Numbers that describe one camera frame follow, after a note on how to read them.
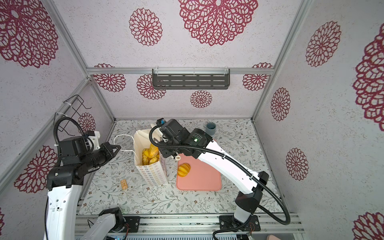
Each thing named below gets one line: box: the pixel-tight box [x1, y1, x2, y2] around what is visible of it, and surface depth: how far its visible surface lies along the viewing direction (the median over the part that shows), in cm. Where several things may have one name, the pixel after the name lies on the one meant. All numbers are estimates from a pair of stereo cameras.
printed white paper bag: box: [134, 124, 169, 187], surface depth 74 cm
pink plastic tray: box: [176, 153, 222, 191], surface depth 90 cm
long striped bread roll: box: [142, 157, 149, 166], surface depth 85 cm
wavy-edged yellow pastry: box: [149, 156, 160, 165], surface depth 81 cm
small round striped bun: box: [177, 162, 191, 177], surface depth 91 cm
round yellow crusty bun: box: [148, 143, 160, 158], surface depth 81 cm
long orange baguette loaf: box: [142, 148, 151, 160], surface depth 86 cm
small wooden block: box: [121, 179, 128, 191], surface depth 87 cm
